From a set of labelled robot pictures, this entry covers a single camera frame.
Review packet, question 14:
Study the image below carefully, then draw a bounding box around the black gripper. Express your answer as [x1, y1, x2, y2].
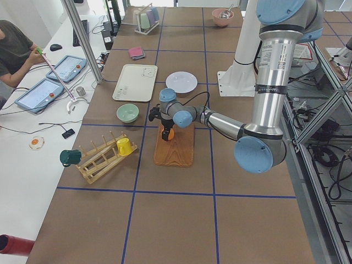
[161, 118, 174, 141]

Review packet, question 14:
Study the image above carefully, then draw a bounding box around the orange fruit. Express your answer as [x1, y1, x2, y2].
[169, 129, 174, 141]

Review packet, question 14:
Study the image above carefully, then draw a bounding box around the white round plate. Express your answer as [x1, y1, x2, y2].
[166, 71, 197, 94]

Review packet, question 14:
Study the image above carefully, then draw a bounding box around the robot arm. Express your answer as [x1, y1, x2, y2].
[157, 1, 325, 173]

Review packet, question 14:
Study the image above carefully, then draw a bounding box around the brown wooden tray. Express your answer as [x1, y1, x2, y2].
[153, 124, 195, 167]

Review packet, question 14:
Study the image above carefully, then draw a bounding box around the cream bear tray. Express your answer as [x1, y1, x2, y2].
[112, 64, 158, 102]

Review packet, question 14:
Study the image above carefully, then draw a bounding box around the yellow mug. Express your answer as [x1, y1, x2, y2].
[117, 137, 133, 156]

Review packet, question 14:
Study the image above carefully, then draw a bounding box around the green bowl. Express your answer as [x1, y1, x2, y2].
[116, 103, 139, 123]

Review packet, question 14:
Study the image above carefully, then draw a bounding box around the wooden dish rack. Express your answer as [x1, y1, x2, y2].
[76, 131, 138, 184]

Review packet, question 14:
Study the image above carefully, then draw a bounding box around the pink and grey cloth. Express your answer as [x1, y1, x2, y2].
[128, 47, 145, 61]

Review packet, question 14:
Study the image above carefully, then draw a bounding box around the small black phone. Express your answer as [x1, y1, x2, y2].
[62, 129, 75, 139]

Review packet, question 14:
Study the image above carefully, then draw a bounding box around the dark green mug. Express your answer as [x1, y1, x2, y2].
[59, 150, 82, 167]

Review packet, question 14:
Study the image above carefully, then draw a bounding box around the white cup rack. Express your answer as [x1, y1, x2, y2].
[133, 3, 160, 35]

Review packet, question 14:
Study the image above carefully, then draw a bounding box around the green cup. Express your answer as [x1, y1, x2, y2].
[140, 13, 150, 30]

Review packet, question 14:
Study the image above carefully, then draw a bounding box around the purple cup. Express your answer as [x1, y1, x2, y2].
[146, 10, 156, 26]

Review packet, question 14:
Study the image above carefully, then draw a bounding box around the blue teach pendant far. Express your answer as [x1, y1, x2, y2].
[54, 55, 87, 83]

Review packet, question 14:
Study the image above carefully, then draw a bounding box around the blue teach pendant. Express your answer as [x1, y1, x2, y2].
[15, 78, 64, 113]
[54, 55, 87, 83]

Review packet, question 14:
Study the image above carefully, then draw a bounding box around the blue cup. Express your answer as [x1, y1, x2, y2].
[151, 7, 160, 21]

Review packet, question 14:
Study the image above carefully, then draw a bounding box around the blue teach pendant near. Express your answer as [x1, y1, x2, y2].
[15, 78, 64, 113]

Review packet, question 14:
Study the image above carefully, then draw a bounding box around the black keyboard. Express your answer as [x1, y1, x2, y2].
[72, 19, 89, 47]

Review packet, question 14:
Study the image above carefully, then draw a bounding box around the fried egg toy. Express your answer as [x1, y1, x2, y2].
[29, 136, 45, 150]

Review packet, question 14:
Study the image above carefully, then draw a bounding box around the pink bowl with spoon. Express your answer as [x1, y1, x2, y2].
[212, 8, 234, 27]

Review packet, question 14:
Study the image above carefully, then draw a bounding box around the black computer mouse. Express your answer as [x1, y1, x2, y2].
[49, 44, 62, 52]

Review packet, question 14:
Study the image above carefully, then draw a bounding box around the seated person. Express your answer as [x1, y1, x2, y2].
[1, 20, 45, 88]

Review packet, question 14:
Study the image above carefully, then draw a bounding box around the red cylinder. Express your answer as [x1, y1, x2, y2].
[1, 234, 35, 256]

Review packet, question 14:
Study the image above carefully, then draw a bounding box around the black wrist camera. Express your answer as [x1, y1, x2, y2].
[148, 106, 161, 122]

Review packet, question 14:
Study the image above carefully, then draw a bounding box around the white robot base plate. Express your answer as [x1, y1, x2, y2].
[217, 69, 256, 97]

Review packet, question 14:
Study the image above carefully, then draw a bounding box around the aluminium frame post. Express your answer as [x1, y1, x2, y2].
[61, 0, 103, 84]

